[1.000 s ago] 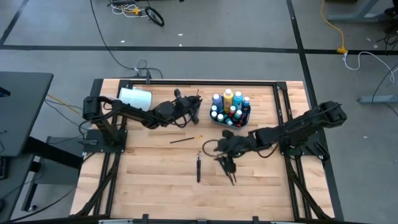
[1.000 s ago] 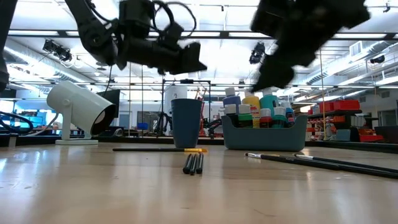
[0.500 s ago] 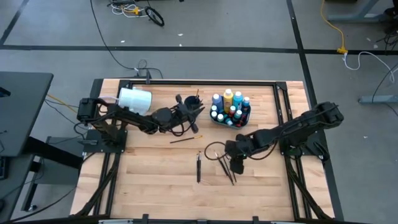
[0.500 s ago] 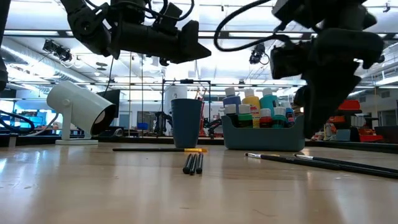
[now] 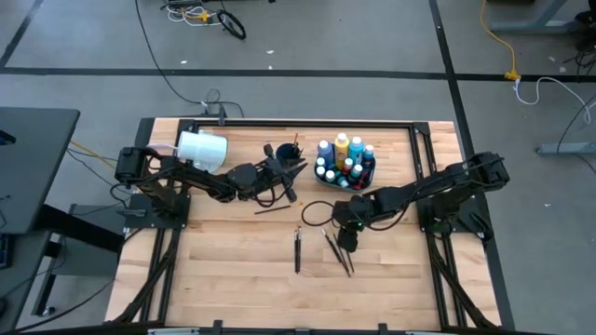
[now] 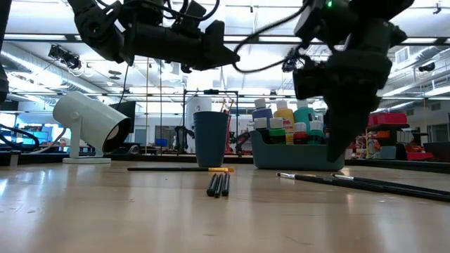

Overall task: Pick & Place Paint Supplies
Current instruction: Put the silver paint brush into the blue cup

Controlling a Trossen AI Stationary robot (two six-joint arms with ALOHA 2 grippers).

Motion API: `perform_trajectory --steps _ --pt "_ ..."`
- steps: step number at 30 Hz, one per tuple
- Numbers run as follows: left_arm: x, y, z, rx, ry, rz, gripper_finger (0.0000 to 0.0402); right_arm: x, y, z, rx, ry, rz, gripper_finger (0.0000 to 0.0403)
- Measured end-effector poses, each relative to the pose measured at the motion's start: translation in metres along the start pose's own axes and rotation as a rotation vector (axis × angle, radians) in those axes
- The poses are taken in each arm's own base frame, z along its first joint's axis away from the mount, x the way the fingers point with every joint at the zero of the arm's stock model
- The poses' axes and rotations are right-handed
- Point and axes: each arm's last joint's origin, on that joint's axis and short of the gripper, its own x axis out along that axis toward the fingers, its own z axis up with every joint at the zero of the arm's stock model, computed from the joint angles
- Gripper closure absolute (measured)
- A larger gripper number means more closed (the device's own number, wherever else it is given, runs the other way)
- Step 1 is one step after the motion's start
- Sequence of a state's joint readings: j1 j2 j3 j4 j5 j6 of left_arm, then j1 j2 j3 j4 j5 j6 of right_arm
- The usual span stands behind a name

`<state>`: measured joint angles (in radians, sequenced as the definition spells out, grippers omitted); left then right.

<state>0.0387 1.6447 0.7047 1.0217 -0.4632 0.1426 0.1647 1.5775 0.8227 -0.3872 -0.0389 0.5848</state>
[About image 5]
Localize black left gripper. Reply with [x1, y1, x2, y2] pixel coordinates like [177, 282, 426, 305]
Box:
[257, 142, 309, 204]

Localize brown-tipped paintbrushes group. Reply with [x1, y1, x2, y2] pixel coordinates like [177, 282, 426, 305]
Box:
[319, 227, 351, 278]

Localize large periwinkle paint bottle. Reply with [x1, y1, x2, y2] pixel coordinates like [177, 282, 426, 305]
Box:
[317, 139, 335, 168]

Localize small green paint bottle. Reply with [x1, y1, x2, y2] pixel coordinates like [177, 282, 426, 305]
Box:
[324, 170, 350, 190]

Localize large yellow paint bottle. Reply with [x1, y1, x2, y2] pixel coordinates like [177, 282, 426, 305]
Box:
[333, 132, 350, 169]

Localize small scarlet paint bottle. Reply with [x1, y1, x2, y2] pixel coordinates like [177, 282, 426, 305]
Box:
[351, 171, 376, 192]

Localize large turquoise paint bottle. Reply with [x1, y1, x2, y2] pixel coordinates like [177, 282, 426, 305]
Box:
[348, 135, 365, 165]

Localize dark slate plastic cup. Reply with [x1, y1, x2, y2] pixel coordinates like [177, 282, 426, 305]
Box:
[275, 141, 304, 171]

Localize teal plastic caddy bin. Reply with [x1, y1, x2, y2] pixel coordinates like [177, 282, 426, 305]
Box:
[313, 134, 377, 194]

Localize white spot lamp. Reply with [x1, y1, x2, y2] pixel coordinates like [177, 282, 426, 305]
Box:
[175, 129, 230, 174]

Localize black desk base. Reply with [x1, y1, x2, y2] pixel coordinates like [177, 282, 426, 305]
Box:
[30, 203, 127, 318]

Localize grey desk foot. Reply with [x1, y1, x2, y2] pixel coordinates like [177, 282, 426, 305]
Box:
[488, 0, 583, 34]
[536, 141, 596, 156]

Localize black desk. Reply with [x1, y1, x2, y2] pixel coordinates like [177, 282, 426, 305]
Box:
[0, 106, 81, 236]

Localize black coiled cable ring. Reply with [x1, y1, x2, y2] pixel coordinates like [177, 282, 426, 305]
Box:
[216, 8, 248, 41]

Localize long black cable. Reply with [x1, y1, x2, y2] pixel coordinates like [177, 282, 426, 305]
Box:
[133, 0, 246, 120]

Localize white cable bundle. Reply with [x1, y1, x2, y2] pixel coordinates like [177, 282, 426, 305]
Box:
[165, 3, 220, 28]

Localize yellow cable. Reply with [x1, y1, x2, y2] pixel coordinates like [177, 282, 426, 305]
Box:
[479, 0, 522, 81]

